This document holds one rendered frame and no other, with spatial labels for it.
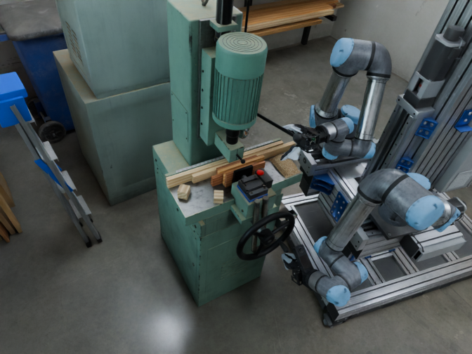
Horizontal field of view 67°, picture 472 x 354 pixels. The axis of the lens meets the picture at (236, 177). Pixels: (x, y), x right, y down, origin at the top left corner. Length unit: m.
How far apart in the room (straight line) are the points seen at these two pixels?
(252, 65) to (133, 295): 1.56
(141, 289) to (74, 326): 0.40
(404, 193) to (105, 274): 1.79
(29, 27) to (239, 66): 1.87
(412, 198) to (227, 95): 0.69
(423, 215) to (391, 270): 1.24
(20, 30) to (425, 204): 2.51
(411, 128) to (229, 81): 0.85
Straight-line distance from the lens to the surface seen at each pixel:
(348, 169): 2.05
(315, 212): 2.47
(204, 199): 1.49
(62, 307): 2.35
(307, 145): 1.44
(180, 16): 1.43
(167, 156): 1.83
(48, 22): 2.86
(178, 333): 2.17
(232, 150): 1.47
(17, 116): 1.79
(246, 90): 1.27
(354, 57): 1.57
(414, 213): 1.19
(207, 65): 1.38
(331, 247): 1.42
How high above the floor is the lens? 2.04
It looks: 45 degrees down
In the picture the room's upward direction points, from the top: 8 degrees clockwise
